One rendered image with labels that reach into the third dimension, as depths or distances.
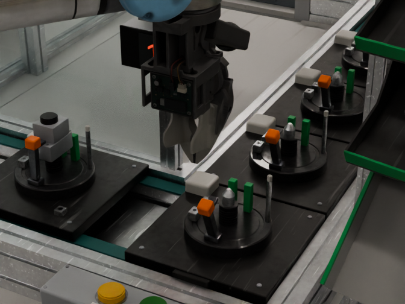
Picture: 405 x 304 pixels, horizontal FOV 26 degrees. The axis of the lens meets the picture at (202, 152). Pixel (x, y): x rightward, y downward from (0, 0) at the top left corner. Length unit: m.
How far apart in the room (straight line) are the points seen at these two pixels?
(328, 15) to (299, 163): 1.01
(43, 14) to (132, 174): 0.82
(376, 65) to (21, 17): 0.60
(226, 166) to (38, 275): 0.39
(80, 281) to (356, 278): 0.40
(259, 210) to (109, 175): 0.29
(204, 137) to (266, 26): 1.45
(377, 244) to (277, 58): 1.09
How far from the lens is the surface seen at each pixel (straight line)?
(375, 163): 1.14
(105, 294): 1.28
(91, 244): 1.43
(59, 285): 1.33
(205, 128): 1.05
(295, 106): 1.79
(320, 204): 1.48
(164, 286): 1.32
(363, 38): 1.08
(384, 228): 1.27
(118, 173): 1.56
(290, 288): 1.31
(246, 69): 2.21
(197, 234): 1.36
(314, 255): 1.38
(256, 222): 1.39
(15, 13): 0.76
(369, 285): 1.26
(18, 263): 1.44
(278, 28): 2.47
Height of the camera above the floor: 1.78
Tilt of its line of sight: 30 degrees down
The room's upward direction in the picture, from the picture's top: straight up
